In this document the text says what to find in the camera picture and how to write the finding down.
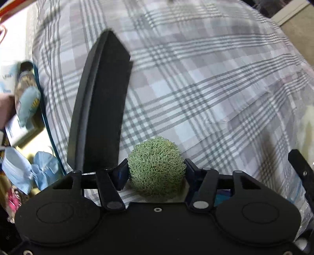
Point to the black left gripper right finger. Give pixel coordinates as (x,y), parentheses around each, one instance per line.
(202,186)

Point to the grey plaid cloth cover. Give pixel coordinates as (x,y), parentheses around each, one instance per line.
(217,78)

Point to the blue sachet of dried herbs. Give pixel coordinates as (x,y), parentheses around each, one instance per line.
(26,93)

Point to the green scrubber ball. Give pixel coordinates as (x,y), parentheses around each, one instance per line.
(156,168)

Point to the white blue tissue pack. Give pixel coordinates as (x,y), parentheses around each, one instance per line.
(14,132)

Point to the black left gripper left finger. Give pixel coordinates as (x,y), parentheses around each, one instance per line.
(109,182)

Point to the black right gripper tip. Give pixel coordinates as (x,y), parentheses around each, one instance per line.
(305,173)

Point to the black rectangular lid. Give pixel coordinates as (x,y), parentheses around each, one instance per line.
(94,135)

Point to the pink soft cloth pouch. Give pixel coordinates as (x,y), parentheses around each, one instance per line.
(7,109)

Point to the light blue face mask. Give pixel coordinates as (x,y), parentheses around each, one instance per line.
(43,172)

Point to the gold metal tin box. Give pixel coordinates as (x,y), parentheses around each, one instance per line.
(40,139)

